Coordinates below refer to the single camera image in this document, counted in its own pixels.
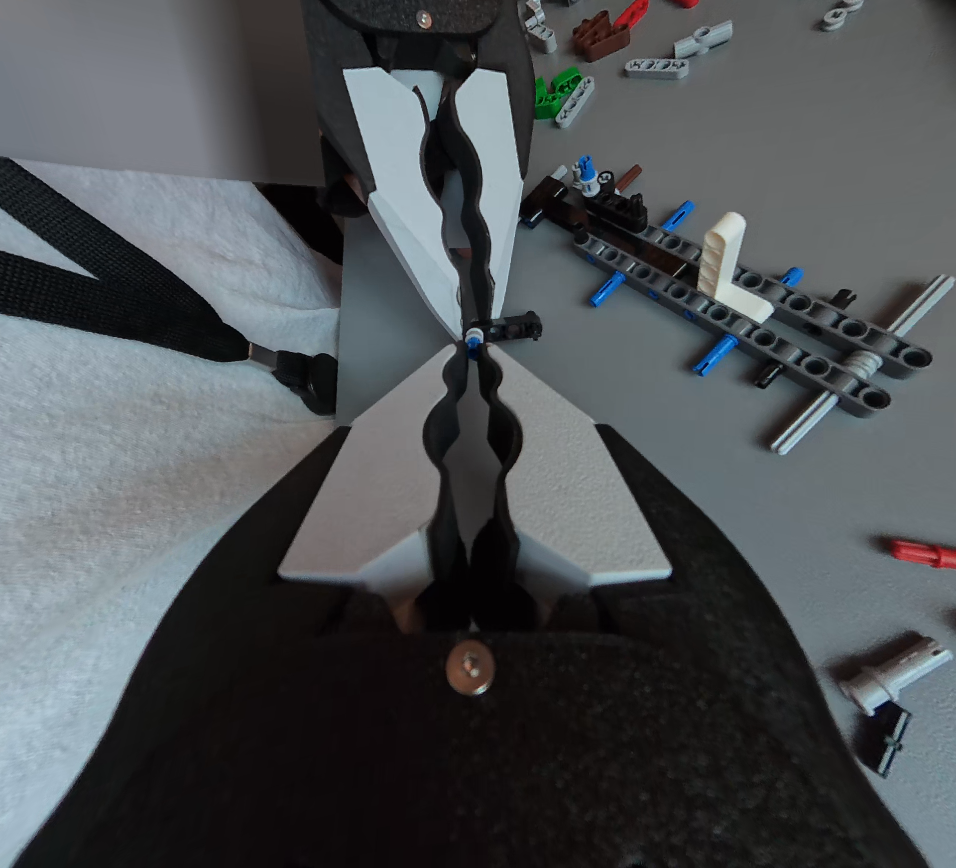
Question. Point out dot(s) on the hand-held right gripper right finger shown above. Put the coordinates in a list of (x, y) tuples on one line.
[(590, 509)]

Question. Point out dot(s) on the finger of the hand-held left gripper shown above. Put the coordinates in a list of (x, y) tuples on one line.
[(497, 158), (388, 166)]

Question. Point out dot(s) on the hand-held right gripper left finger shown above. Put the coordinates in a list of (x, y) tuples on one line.
[(358, 509)]

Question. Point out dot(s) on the small black lego connector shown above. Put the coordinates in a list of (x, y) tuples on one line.
[(515, 325)]

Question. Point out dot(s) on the scattered mixed lego pieces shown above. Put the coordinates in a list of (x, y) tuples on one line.
[(597, 35)]

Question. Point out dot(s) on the grey lego beam chassis assembly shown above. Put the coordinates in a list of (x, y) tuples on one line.
[(728, 255)]

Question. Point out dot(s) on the cluster of lego pins connectors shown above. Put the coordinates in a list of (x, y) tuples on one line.
[(889, 670)]

